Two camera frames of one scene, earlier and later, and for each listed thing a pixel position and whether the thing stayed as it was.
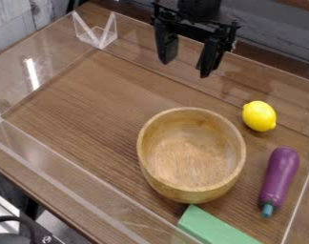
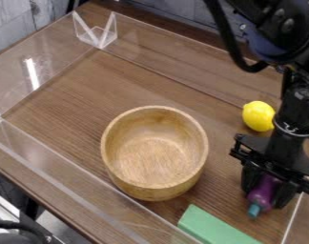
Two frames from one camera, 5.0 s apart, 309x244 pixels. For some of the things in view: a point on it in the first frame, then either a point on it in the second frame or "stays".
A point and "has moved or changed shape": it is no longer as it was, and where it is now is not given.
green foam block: x=211 y=230 stays
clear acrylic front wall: x=51 y=199 stays
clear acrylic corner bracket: x=97 y=36 stays
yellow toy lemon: x=259 y=115 stays
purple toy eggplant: x=279 y=178 has moved or changed shape
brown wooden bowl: x=191 y=151 -> x=154 y=149
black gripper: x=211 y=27 -> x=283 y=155
